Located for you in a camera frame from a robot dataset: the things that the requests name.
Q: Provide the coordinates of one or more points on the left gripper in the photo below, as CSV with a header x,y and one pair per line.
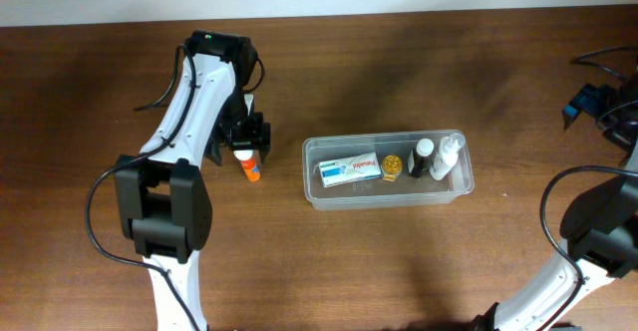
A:
x,y
258,136

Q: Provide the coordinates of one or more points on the orange tube white cap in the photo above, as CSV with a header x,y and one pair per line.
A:
x,y
249,165

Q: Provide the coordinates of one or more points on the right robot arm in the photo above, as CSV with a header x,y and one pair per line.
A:
x,y
598,233

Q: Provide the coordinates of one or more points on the small jar gold lid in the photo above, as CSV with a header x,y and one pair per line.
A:
x,y
391,167

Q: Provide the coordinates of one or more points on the white plastic bottle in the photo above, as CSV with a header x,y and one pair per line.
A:
x,y
446,155

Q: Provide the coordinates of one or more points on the clear plastic container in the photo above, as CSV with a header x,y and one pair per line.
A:
x,y
376,192

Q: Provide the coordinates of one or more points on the white Panadol box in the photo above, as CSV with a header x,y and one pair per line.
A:
x,y
351,169

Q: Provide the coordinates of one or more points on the dark bottle white cap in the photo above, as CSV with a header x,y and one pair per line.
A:
x,y
419,158

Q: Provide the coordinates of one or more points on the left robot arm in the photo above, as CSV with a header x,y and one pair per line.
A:
x,y
164,207

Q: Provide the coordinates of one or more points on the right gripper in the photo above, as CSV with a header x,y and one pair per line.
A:
x,y
591,100

